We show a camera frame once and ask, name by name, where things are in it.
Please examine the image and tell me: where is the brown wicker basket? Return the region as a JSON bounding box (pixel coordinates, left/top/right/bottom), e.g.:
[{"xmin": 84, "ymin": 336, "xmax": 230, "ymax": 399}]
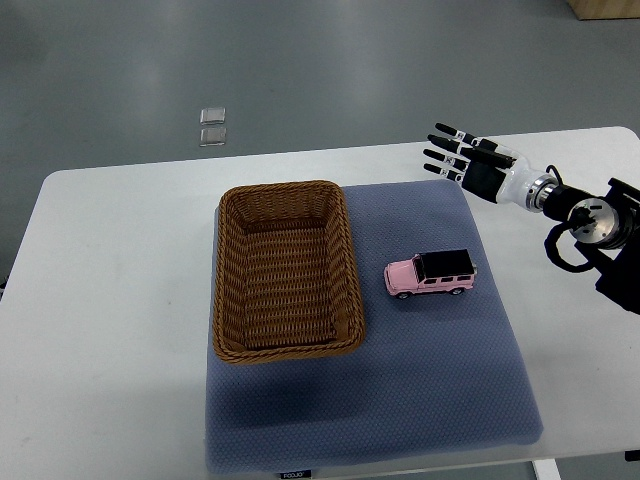
[{"xmin": 212, "ymin": 180, "xmax": 366, "ymax": 365}]

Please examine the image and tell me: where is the blue-grey quilted mat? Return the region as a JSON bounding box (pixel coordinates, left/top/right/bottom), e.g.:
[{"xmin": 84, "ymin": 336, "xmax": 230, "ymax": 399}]
[{"xmin": 205, "ymin": 180, "xmax": 543, "ymax": 474}]

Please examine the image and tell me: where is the white table leg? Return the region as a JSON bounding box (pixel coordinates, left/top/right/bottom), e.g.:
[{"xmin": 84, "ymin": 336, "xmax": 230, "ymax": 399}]
[{"xmin": 532, "ymin": 459, "xmax": 561, "ymax": 480}]

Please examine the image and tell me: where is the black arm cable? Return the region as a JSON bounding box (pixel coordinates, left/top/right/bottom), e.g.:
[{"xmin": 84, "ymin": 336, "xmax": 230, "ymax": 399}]
[{"xmin": 543, "ymin": 164, "xmax": 609, "ymax": 273}]

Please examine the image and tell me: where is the wooden box corner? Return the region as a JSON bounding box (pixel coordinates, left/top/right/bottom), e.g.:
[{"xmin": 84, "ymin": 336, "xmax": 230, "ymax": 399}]
[{"xmin": 567, "ymin": 0, "xmax": 640, "ymax": 20}]

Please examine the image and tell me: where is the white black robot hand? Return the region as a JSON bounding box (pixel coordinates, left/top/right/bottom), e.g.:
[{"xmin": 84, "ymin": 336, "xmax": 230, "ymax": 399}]
[{"xmin": 423, "ymin": 123, "xmax": 548, "ymax": 210}]

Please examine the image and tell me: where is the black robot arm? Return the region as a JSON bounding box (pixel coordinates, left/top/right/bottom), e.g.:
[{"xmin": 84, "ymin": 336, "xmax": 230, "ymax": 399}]
[{"xmin": 423, "ymin": 123, "xmax": 639, "ymax": 314}]

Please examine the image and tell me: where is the upper floor plate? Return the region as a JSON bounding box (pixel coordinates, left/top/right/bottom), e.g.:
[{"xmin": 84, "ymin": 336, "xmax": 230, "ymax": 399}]
[{"xmin": 200, "ymin": 107, "xmax": 226, "ymax": 125}]

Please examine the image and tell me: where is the pink toy car black roof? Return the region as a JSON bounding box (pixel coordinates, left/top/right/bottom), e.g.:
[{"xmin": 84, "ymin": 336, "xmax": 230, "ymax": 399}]
[{"xmin": 384, "ymin": 249, "xmax": 478, "ymax": 299}]

